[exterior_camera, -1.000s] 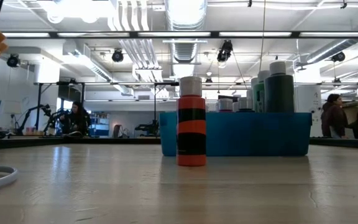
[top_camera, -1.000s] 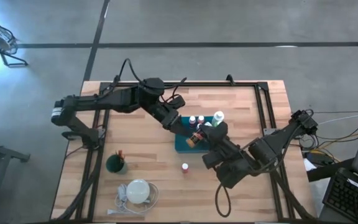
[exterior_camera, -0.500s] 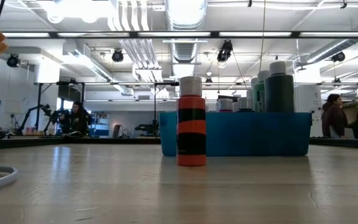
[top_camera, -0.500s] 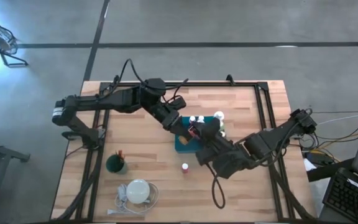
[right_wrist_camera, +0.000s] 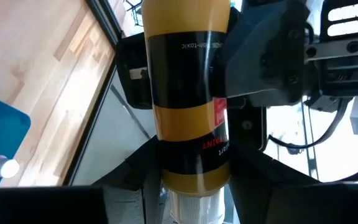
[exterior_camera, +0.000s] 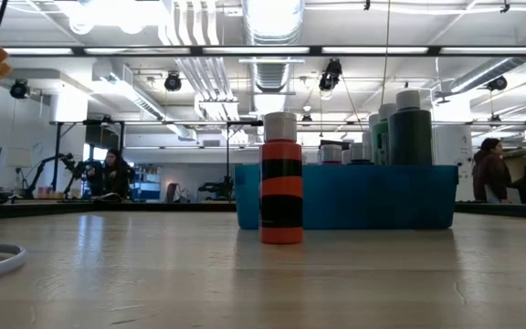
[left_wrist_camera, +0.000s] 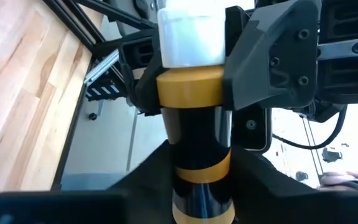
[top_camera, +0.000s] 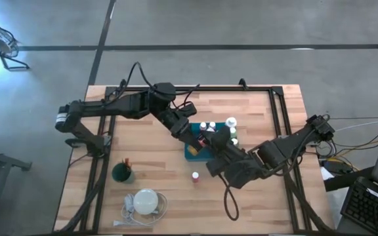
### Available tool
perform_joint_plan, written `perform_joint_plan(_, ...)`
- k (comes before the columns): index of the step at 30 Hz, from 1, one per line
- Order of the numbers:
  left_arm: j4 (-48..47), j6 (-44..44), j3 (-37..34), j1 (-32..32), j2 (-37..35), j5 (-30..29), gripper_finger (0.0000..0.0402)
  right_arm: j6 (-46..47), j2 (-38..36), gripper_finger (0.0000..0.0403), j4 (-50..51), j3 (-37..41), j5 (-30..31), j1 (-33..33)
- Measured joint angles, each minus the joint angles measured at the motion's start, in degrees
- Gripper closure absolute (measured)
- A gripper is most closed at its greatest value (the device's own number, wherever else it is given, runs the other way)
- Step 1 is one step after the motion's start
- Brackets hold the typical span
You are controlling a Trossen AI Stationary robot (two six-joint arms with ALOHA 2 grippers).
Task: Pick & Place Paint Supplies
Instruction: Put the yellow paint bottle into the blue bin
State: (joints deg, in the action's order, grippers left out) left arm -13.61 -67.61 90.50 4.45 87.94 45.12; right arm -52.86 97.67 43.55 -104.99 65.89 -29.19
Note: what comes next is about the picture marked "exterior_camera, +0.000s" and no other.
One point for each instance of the large dark blue paint bottle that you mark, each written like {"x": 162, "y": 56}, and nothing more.
{"x": 411, "y": 137}

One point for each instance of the black bar with light strips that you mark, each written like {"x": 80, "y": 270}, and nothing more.
{"x": 194, "y": 50}

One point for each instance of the dark desk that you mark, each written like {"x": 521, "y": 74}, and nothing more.
{"x": 108, "y": 206}

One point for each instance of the large white paint bottle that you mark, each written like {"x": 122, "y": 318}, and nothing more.
{"x": 368, "y": 146}

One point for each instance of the black ceiling spotlight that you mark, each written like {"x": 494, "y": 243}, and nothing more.
{"x": 330, "y": 75}
{"x": 18, "y": 89}
{"x": 172, "y": 82}
{"x": 497, "y": 83}

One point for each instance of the orange paint bottle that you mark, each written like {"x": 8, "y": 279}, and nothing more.
{"x": 281, "y": 187}

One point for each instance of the magenta paint bottle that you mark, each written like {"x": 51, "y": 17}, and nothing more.
{"x": 331, "y": 153}

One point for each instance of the white ceiling air duct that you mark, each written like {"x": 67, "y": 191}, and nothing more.
{"x": 272, "y": 23}

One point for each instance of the black neighbouring station robot arm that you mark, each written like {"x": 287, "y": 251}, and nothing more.
{"x": 39, "y": 169}
{"x": 76, "y": 173}
{"x": 219, "y": 186}

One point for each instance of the large green paint bottle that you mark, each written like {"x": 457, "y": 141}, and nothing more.
{"x": 381, "y": 146}

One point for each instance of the white round column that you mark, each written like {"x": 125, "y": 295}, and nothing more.
{"x": 452, "y": 155}

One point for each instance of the black monitor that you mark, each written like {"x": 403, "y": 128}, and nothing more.
{"x": 333, "y": 142}

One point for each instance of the teal plastic bin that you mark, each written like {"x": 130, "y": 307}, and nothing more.
{"x": 359, "y": 196}

